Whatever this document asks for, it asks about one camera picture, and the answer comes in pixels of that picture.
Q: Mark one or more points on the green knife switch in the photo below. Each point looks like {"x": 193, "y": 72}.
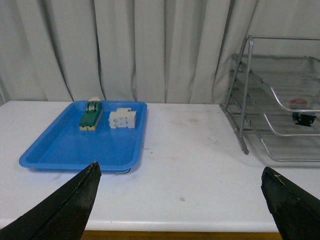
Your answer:
{"x": 92, "y": 115}

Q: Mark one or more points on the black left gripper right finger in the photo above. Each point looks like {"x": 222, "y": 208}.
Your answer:
{"x": 296, "y": 212}

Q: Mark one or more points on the blue plastic tray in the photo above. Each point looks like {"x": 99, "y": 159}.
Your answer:
{"x": 63, "y": 146}

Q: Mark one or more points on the silver mesh three-tier rack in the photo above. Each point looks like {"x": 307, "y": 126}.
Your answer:
{"x": 259, "y": 96}

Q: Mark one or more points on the grey curtain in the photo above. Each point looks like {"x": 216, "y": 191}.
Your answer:
{"x": 154, "y": 51}

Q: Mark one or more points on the red mushroom push button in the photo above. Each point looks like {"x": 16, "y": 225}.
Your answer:
{"x": 301, "y": 118}

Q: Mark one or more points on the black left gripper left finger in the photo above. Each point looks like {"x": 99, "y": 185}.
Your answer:
{"x": 61, "y": 216}

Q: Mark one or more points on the white circuit breaker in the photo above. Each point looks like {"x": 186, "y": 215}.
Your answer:
{"x": 122, "y": 118}

